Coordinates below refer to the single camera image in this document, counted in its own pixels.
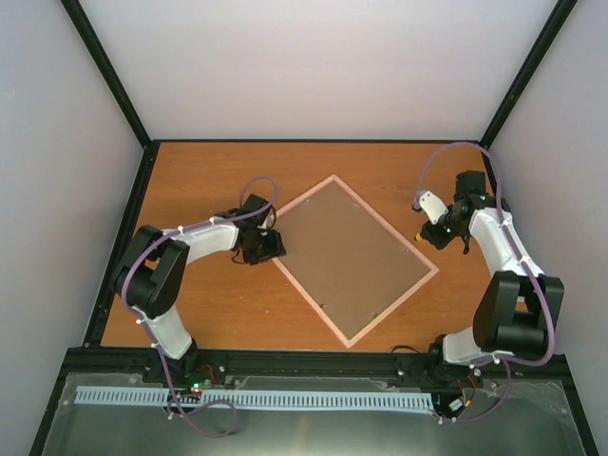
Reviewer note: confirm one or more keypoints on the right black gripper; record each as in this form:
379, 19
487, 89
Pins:
438, 241

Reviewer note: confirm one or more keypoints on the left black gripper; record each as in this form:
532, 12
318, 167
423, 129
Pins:
275, 249

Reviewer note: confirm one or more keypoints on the pink picture frame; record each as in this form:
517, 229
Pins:
350, 264

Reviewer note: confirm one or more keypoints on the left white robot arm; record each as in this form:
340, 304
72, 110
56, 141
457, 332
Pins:
148, 277

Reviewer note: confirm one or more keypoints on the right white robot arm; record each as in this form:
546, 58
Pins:
516, 318

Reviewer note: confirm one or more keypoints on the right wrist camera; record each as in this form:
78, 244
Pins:
432, 206

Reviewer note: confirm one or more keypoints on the black aluminium rail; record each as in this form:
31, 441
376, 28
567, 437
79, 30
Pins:
222, 366

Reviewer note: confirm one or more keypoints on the light blue cable duct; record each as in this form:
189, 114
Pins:
267, 400

